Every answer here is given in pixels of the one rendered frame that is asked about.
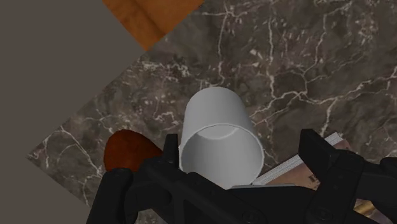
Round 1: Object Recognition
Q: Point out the brown book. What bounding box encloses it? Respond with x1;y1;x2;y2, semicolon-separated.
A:
253;132;387;224

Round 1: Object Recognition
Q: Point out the orange wooden furniture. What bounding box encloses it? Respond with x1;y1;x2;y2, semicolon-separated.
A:
101;0;205;52

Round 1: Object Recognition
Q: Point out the white cylindrical cup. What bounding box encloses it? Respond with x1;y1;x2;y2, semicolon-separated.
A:
178;86;265;190

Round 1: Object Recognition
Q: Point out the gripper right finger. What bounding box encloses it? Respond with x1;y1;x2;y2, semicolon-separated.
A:
298;129;397;224

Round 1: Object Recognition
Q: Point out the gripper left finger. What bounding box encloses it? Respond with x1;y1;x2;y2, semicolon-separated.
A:
85;133;258;224

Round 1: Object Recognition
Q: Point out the reddish brown round object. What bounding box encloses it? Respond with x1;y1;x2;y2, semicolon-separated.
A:
103;129;164;172

